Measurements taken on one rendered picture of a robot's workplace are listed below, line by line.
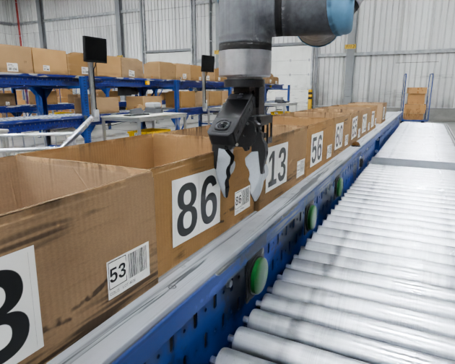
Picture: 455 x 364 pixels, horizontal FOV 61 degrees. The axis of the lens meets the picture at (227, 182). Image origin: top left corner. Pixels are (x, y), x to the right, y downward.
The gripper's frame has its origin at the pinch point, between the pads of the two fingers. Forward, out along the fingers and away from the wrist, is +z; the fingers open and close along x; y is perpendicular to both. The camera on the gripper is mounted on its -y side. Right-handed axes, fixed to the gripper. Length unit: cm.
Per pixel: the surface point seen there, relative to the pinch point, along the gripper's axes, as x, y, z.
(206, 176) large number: 4.7, -3.3, -3.3
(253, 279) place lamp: -3.6, -0.9, 15.8
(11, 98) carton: 871, 556, 3
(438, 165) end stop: -38, 173, 21
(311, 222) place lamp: -4.0, 38.7, 17.2
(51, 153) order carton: 33.7, -11.6, -6.5
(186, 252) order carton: 4.9, -10.0, 8.5
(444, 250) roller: -37, 50, 23
